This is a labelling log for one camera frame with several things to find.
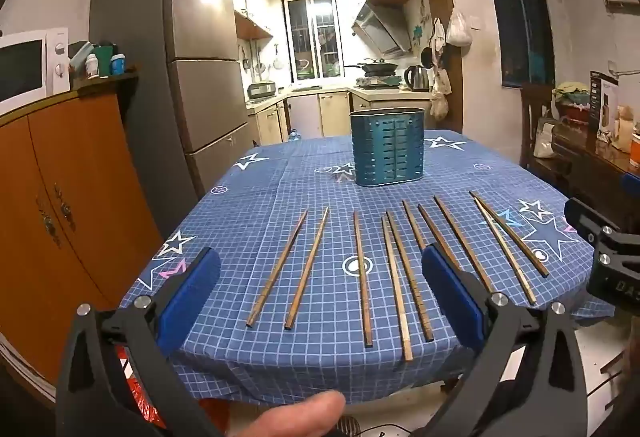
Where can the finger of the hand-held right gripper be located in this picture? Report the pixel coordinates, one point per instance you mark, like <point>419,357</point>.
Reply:
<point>587,214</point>
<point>632,183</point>

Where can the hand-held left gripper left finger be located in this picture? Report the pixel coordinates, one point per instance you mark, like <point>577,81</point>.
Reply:
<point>192,292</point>

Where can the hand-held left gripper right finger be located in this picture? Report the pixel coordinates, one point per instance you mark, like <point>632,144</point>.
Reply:
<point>450,292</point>

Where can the row of wooden chopsticks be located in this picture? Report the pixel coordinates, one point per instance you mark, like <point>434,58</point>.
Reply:
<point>362,277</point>

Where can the teal perforated utensil holder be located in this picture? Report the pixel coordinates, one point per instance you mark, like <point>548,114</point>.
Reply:
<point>387,147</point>

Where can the person's left hand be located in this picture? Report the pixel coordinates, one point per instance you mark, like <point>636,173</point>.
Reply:
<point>295,417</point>

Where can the dark wooden side table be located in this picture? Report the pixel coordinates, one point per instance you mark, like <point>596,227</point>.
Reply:
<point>585,167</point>

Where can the black printed carton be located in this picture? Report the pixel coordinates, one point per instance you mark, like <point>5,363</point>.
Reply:
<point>604,99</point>

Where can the red plastic bag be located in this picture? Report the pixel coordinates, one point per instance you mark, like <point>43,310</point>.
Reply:
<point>140,387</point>

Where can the wooden chair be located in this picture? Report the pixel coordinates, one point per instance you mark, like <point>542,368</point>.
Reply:
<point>535,117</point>

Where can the blue checked star tablecloth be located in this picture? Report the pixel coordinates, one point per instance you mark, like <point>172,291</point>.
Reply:
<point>300,182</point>

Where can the orange wooden cabinet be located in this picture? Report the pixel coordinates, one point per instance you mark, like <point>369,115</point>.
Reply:
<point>75,192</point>

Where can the hanging cloth bags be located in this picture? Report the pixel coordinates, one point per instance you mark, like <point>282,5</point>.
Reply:
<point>440,87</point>

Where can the grey refrigerator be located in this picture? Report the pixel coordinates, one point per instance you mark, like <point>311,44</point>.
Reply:
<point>200,92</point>

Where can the dark room window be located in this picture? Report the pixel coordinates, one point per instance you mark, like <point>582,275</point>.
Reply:
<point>520,17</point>

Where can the grey countertop appliance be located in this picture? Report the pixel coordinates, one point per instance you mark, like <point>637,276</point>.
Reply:
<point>261,90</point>

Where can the beige kitchen base cabinets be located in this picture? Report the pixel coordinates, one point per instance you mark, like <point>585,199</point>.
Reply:
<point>332,112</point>

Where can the steel electric kettle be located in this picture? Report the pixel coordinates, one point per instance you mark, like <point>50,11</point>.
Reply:
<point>416,78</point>

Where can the gas stove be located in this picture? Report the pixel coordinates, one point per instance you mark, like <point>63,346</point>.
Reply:
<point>379,81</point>

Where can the white hanging plastic bag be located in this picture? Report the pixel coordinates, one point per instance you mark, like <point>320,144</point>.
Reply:
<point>459,29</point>

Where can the black wok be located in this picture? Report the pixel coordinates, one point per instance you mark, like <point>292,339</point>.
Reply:
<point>375,66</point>

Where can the blue lidded jar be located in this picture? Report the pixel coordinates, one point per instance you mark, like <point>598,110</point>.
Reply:
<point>117,65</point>

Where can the white pill bottle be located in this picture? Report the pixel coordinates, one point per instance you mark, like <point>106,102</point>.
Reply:
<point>92,67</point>

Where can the green cup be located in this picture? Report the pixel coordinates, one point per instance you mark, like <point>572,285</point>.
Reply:
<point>104,59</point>

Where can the steel range hood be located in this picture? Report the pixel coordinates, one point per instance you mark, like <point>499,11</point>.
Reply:
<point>380,27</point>

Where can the white microwave oven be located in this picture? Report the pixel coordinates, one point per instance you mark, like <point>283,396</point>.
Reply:
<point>25,67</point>

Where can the kitchen window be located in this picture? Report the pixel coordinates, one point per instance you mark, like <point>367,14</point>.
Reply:
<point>315,37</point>

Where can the kitchen wall cabinet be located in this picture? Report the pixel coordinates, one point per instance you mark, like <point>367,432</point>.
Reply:
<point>252,7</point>

